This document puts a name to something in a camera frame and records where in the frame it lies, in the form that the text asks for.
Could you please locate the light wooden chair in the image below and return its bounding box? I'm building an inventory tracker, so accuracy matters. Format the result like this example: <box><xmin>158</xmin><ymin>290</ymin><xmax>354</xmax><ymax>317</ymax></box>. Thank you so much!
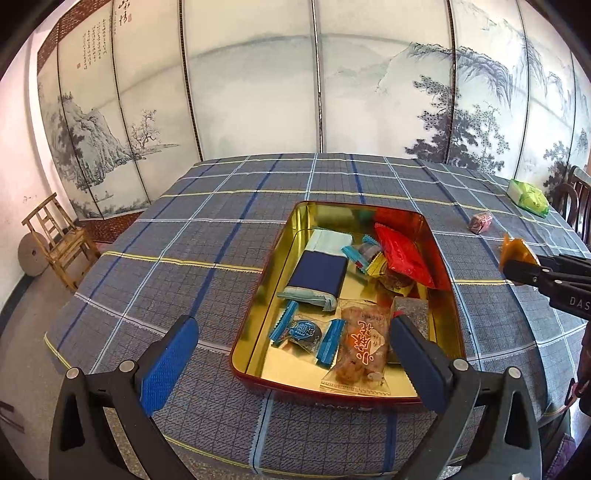
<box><xmin>21</xmin><ymin>193</ymin><xmax>100</xmax><ymax>291</ymax></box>

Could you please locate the navy and white packet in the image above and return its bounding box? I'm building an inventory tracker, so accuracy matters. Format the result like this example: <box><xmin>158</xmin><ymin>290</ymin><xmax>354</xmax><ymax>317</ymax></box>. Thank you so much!
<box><xmin>277</xmin><ymin>228</ymin><xmax>354</xmax><ymax>313</ymax></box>

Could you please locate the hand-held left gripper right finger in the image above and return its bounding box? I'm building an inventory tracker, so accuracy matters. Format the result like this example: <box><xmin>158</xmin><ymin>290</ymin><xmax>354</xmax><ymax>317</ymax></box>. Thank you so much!
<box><xmin>390</xmin><ymin>314</ymin><xmax>543</xmax><ymax>480</ymax></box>

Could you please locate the grey plaid tablecloth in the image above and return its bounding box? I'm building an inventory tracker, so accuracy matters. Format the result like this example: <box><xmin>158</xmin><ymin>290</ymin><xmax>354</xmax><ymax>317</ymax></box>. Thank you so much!
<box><xmin>44</xmin><ymin>152</ymin><xmax>591</xmax><ymax>477</ymax></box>

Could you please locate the round stone disc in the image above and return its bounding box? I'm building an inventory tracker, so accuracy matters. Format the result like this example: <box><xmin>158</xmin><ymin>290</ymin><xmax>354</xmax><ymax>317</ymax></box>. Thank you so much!
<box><xmin>17</xmin><ymin>233</ymin><xmax>49</xmax><ymax>278</ymax></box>

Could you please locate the orange snack packet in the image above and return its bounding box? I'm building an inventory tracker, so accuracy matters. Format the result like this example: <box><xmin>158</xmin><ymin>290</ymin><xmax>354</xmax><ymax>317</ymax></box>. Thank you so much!
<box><xmin>500</xmin><ymin>232</ymin><xmax>539</xmax><ymax>273</ymax></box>

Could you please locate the brown snack packet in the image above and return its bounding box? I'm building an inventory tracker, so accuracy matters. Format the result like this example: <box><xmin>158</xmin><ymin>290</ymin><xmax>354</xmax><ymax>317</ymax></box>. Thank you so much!
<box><xmin>379</xmin><ymin>270</ymin><xmax>416</xmax><ymax>297</ymax></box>

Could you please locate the ink landscape folding screen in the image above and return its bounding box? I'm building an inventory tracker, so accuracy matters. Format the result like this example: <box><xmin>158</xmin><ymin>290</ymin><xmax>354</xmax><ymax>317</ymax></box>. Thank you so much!
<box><xmin>37</xmin><ymin>0</ymin><xmax>591</xmax><ymax>220</ymax></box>

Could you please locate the small blue cookie packet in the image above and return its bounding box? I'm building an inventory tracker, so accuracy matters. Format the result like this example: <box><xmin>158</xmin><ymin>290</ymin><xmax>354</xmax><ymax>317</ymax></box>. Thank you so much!
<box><xmin>342</xmin><ymin>234</ymin><xmax>384</xmax><ymax>269</ymax></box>

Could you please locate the dark wooden chair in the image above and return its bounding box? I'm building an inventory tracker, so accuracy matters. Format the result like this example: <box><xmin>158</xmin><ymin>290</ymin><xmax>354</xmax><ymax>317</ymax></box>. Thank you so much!
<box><xmin>551</xmin><ymin>165</ymin><xmax>591</xmax><ymax>241</ymax></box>

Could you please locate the small pink-red snack packet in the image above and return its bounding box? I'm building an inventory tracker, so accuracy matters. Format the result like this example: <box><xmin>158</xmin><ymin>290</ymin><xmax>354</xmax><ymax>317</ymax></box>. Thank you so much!
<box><xmin>468</xmin><ymin>211</ymin><xmax>494</xmax><ymax>234</ymax></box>

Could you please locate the red snack packet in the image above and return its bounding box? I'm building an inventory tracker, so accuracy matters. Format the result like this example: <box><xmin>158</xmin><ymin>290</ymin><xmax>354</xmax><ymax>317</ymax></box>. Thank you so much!
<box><xmin>373</xmin><ymin>223</ymin><xmax>437</xmax><ymax>289</ymax></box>

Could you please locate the red metal tin box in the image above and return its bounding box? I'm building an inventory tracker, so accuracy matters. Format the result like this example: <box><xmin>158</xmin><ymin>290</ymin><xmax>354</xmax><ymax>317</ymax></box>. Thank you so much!
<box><xmin>229</xmin><ymin>200</ymin><xmax>467</xmax><ymax>406</ymax></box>

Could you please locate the person's right forearm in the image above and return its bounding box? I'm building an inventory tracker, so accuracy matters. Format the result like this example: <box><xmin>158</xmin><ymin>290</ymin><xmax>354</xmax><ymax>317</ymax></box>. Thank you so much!
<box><xmin>570</xmin><ymin>318</ymin><xmax>591</xmax><ymax>409</ymax></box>

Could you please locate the large blue cookie packet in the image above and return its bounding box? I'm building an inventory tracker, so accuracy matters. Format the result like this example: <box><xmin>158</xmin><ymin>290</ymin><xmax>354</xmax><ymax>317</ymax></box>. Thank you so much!
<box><xmin>270</xmin><ymin>300</ymin><xmax>347</xmax><ymax>368</ymax></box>

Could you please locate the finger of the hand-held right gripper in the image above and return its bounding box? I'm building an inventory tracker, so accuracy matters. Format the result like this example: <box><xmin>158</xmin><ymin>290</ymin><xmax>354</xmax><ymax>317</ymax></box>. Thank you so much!
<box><xmin>536</xmin><ymin>253</ymin><xmax>591</xmax><ymax>272</ymax></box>
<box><xmin>503</xmin><ymin>260</ymin><xmax>583</xmax><ymax>294</ymax></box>

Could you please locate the grey-green block packet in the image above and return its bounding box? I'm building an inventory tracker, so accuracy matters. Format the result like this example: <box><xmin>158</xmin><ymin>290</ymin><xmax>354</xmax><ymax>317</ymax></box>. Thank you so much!
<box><xmin>390</xmin><ymin>295</ymin><xmax>433</xmax><ymax>365</ymax></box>

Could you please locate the green snack packet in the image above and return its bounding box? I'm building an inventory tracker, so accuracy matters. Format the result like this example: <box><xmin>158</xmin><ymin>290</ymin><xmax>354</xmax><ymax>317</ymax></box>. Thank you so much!
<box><xmin>507</xmin><ymin>179</ymin><xmax>551</xmax><ymax>219</ymax></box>

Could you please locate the clear fried snack packet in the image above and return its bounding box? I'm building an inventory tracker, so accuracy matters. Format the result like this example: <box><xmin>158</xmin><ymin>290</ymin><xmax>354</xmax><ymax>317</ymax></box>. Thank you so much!
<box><xmin>321</xmin><ymin>300</ymin><xmax>394</xmax><ymax>398</ymax></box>

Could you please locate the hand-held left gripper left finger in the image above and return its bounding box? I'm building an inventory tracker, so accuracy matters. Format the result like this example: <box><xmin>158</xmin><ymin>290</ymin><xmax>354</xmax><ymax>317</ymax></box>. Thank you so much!
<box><xmin>48</xmin><ymin>315</ymin><xmax>200</xmax><ymax>480</ymax></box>

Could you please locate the yellow snack packet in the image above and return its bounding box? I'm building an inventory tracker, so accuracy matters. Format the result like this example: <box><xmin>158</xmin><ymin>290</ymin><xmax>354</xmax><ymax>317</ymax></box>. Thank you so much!
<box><xmin>365</xmin><ymin>254</ymin><xmax>389</xmax><ymax>278</ymax></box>

